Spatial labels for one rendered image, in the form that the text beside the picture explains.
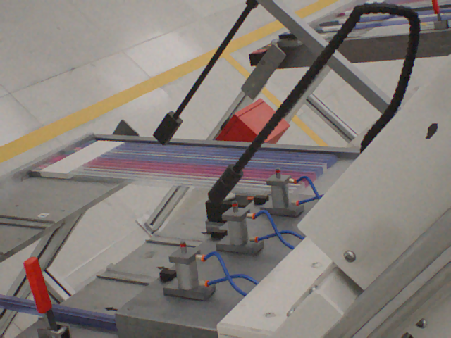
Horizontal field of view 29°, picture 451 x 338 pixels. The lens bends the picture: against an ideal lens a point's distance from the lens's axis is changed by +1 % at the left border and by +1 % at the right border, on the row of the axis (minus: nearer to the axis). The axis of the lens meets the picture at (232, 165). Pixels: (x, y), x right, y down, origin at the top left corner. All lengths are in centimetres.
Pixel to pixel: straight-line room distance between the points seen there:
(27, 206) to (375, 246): 86
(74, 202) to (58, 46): 179
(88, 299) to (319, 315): 46
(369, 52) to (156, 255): 118
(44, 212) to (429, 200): 86
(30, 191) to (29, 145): 123
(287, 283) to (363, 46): 141
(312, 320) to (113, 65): 259
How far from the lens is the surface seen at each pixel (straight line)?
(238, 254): 98
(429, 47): 216
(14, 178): 153
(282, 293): 84
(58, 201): 142
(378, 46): 220
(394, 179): 62
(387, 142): 62
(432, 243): 61
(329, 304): 66
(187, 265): 89
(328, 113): 310
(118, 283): 110
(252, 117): 192
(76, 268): 247
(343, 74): 101
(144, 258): 115
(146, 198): 277
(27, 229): 133
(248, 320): 80
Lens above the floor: 178
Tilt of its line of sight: 35 degrees down
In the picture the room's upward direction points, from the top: 38 degrees clockwise
